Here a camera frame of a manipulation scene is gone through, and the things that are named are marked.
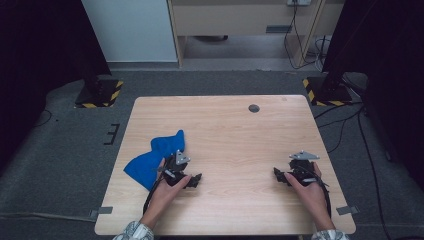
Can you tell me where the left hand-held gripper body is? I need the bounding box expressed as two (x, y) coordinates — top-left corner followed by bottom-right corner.
(156, 149), (192, 187)

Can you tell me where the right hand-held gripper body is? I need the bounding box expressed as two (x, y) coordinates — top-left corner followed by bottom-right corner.
(288, 150), (320, 187)

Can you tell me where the blue cloth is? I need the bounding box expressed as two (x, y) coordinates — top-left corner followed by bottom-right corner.
(123, 129), (186, 192)

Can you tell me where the person's left hand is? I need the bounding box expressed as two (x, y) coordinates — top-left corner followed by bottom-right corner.
(148, 158), (193, 218)

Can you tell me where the person's right hand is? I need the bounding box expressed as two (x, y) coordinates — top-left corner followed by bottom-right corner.
(284, 162), (332, 216)

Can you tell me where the grey tape strip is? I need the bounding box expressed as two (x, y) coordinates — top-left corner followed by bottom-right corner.
(89, 206), (114, 220)
(335, 205), (361, 216)

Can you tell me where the black stand with striped base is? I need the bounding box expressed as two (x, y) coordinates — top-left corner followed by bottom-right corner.
(302, 59), (354, 108)
(74, 63), (124, 109)

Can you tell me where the black curtain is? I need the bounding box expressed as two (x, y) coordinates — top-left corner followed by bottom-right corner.
(321, 0), (424, 191)
(0, 0), (112, 174)

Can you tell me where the white cabinet panel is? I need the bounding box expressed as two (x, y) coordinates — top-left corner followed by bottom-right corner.
(81, 0), (178, 63)

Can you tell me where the light wooden desk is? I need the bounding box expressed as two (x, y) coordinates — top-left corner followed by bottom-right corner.
(166, 0), (346, 68)

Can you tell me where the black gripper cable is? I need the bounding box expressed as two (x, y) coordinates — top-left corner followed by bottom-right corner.
(311, 165), (333, 219)
(142, 176), (164, 216)

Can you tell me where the long black floor cable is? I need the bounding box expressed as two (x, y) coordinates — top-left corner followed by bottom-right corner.
(357, 109), (394, 240)

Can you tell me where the black hanging power cable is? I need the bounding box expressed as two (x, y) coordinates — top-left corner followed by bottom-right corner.
(283, 3), (322, 71)

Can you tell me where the thin black floor cable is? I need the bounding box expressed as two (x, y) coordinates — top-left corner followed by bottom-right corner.
(33, 109), (54, 128)

